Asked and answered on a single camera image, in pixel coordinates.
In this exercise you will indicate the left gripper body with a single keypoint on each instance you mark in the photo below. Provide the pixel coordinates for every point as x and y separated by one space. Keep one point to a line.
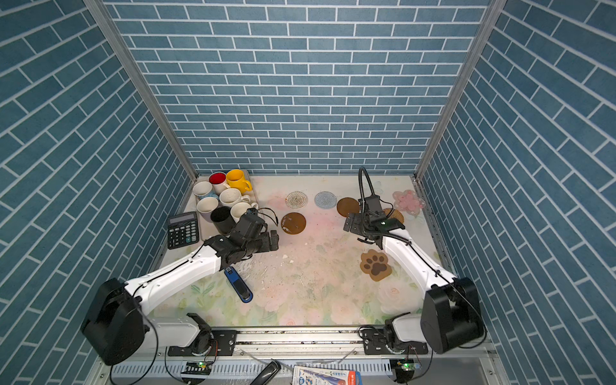
261 244

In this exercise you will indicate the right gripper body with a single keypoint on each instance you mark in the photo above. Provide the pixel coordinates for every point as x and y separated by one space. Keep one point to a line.
358 224

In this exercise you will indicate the dark brown wooden coaster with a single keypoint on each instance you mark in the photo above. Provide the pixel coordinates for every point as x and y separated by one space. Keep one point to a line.
348 205

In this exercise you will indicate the cork paw coaster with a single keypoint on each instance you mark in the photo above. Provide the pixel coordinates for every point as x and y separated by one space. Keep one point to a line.
376 265

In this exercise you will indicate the glossy brown scratched coaster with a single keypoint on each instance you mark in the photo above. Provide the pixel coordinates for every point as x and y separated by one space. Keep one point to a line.
293 223

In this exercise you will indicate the light blue woven coaster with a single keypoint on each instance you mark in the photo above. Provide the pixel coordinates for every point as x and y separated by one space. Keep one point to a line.
325 200

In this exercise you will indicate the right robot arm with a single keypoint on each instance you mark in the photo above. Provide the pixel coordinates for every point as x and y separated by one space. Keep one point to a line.
450 314

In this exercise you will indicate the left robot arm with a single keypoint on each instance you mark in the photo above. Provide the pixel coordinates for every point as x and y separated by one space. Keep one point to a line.
117 323

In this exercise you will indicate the rattan round coaster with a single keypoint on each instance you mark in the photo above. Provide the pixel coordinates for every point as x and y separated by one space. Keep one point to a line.
393 213

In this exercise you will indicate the pink flower coaster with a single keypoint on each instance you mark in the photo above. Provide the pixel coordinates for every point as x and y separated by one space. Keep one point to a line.
409 202

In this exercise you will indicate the white mug front right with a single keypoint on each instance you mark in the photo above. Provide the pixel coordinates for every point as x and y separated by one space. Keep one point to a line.
241 208

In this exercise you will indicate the black mug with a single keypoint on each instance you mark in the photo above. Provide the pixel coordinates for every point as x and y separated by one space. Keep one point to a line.
223 220

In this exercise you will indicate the white mug centre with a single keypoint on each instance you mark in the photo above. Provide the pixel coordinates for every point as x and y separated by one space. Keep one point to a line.
232 196

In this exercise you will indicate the beige tray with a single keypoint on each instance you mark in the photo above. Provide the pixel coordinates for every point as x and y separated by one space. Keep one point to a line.
208 229

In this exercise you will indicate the white mug lavender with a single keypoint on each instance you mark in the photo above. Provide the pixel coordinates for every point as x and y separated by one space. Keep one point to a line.
206 206

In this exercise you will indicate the yellow mug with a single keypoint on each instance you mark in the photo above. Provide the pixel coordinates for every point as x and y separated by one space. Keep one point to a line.
237 179

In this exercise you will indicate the red interior mug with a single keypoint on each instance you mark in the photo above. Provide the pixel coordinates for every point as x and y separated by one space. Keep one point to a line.
218 182

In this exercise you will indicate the black calculator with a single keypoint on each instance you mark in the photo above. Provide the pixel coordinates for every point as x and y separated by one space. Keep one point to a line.
182 230

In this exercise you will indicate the white mug blue base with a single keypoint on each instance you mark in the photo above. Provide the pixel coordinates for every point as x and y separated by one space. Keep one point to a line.
202 190

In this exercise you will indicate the left circuit board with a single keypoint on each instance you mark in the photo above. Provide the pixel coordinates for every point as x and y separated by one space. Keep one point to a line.
197 368

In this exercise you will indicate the circuit board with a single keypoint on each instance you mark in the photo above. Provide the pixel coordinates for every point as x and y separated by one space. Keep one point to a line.
197 368
407 366

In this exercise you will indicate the right circuit board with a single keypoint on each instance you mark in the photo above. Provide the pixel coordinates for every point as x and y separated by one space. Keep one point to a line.
407 366

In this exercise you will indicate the printed packet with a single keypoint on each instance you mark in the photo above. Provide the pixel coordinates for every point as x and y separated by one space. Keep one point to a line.
321 376

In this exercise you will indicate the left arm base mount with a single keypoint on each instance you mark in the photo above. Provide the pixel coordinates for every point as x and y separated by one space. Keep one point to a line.
206 341

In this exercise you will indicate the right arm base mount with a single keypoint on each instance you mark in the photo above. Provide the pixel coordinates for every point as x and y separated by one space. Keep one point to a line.
377 341

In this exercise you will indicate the black remote handle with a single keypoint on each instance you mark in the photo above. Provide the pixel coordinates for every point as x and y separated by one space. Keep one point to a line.
267 373

